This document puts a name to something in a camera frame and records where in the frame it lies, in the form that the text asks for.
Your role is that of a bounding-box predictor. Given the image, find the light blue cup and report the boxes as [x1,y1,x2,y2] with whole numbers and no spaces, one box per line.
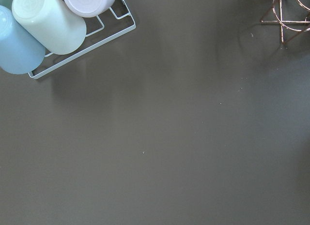
[0,6,46,75]

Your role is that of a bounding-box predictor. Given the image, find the copper wire bottle rack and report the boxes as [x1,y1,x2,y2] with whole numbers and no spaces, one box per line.
[259,0,310,45]

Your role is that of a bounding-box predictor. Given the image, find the pale pink cup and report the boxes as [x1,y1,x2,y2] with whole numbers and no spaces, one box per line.
[64,0,115,17]

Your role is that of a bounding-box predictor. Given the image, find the pale green cup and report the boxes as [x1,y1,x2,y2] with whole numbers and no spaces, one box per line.
[12,0,87,55]

